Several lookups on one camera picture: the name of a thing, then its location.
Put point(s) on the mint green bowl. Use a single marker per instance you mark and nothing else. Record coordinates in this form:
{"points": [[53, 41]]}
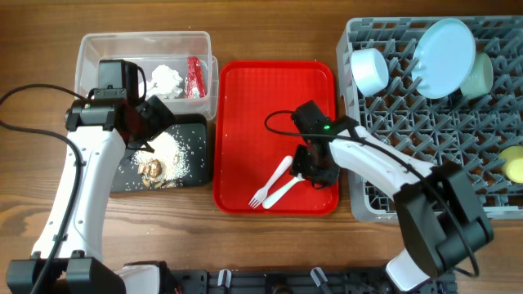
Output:
{"points": [[481, 78]]}

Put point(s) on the white plastic spoon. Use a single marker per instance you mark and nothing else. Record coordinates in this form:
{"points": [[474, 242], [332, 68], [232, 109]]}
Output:
{"points": [[271, 200]]}

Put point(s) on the light blue small bowl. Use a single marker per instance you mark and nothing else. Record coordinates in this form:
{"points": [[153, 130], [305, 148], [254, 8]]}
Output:
{"points": [[369, 70]]}

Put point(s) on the black plastic tray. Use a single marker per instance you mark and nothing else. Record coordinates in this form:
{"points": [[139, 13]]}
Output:
{"points": [[196, 139]]}

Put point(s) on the white napkin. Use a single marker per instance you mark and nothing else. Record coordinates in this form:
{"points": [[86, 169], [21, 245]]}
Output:
{"points": [[166, 83], [146, 89]]}

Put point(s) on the white plastic fork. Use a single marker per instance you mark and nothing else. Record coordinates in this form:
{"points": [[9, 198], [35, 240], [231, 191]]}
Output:
{"points": [[262, 193]]}

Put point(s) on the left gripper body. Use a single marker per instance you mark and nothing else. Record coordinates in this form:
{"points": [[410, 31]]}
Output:
{"points": [[153, 121]]}

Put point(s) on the light blue plate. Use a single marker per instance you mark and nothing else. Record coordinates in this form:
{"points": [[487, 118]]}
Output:
{"points": [[445, 54]]}

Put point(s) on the clear plastic bin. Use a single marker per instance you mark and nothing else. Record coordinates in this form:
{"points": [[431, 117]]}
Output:
{"points": [[150, 50]]}

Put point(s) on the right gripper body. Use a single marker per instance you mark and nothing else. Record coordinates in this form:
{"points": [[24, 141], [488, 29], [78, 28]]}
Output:
{"points": [[317, 168]]}

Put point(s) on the red serving tray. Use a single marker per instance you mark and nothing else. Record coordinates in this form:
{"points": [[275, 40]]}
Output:
{"points": [[254, 133]]}

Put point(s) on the grey dishwasher rack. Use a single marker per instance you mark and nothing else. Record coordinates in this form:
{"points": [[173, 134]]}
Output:
{"points": [[469, 132]]}

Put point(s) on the rice and food scraps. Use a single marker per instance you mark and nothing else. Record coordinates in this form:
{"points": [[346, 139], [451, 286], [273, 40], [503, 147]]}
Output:
{"points": [[163, 159]]}

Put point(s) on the red sauce packet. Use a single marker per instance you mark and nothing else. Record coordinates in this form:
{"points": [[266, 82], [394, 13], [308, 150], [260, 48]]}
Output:
{"points": [[195, 87]]}

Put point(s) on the yellow plastic cup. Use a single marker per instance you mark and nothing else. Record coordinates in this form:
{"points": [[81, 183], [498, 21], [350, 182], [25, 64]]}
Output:
{"points": [[513, 165]]}

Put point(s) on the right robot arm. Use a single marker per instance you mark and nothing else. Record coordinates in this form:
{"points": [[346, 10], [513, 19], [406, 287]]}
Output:
{"points": [[441, 219]]}

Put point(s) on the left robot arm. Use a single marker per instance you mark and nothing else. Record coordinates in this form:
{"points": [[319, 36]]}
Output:
{"points": [[114, 120]]}

